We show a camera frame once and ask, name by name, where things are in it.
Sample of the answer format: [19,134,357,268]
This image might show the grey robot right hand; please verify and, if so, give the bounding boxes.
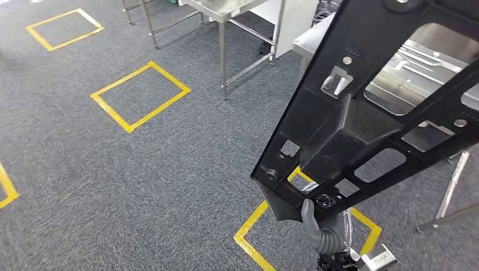
[300,198,354,251]

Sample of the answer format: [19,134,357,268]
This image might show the black plastic panel part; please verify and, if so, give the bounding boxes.
[250,0,479,224]

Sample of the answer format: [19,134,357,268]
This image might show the steel workbench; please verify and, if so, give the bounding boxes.
[291,11,479,233]

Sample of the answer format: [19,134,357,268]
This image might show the machined aluminium plate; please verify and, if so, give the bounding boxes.
[364,37,479,117]

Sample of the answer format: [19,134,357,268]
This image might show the white panel board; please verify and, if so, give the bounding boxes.
[249,0,319,59]

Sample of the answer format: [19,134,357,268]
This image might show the small steel table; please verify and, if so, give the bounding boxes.
[178,0,287,101]

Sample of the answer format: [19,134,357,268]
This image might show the steel frame stand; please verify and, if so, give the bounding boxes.
[121,0,206,49]

